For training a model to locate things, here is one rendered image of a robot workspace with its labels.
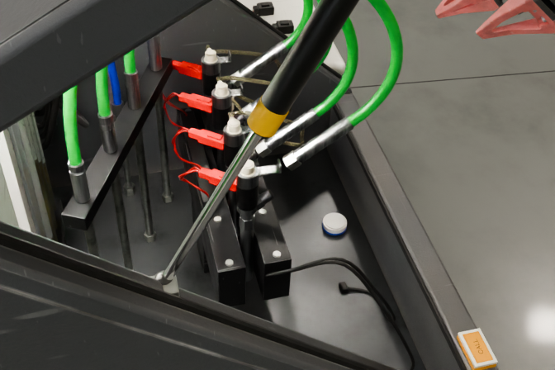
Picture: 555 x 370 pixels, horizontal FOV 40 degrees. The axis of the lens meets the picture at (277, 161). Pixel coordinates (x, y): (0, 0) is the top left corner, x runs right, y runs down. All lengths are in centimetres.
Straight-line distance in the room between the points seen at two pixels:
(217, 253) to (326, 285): 23
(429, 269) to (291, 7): 63
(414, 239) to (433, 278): 7
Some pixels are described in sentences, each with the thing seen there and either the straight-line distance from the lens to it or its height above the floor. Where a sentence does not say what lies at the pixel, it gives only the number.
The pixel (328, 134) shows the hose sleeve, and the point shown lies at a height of 115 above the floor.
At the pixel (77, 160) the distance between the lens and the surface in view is 88.
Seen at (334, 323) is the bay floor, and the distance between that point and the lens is 114.
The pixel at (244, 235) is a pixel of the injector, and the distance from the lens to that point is 102.
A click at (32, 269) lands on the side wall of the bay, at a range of 49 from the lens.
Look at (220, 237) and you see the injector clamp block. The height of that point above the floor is 98.
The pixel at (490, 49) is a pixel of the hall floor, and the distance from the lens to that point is 325.
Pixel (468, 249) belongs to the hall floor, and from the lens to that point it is 240.
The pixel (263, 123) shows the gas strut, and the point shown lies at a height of 146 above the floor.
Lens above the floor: 176
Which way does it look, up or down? 43 degrees down
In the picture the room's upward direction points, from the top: 3 degrees clockwise
